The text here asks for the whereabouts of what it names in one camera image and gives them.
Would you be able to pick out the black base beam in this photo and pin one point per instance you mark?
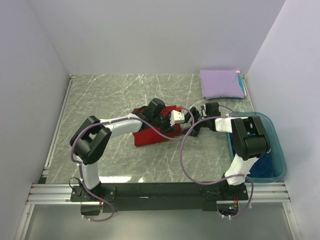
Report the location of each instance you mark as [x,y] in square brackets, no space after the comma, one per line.
[170,195]

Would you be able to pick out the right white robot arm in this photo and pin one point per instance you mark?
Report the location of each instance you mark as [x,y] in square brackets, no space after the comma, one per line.
[250,141]

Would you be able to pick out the folded light blue t shirt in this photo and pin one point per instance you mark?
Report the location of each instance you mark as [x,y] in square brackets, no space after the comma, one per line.
[241,82]

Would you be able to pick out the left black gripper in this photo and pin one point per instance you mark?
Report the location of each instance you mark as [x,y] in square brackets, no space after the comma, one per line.
[168,129]

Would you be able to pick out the blue plastic bin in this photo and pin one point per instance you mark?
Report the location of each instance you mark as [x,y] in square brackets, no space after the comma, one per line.
[271,132]

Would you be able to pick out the folded pink t shirt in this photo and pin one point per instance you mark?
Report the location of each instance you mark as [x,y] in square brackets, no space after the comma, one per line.
[244,93]

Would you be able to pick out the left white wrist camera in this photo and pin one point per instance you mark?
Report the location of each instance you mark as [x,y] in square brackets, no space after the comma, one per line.
[180,115]

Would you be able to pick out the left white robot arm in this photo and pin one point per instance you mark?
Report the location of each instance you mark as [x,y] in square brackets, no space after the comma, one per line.
[150,124]

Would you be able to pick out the folded purple t shirt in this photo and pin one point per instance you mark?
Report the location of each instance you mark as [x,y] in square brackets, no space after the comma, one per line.
[219,84]

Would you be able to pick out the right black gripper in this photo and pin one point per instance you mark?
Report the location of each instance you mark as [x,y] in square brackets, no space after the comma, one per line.
[194,131]

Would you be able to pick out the red t shirt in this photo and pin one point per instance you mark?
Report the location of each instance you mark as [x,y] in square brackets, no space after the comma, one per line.
[148,136]

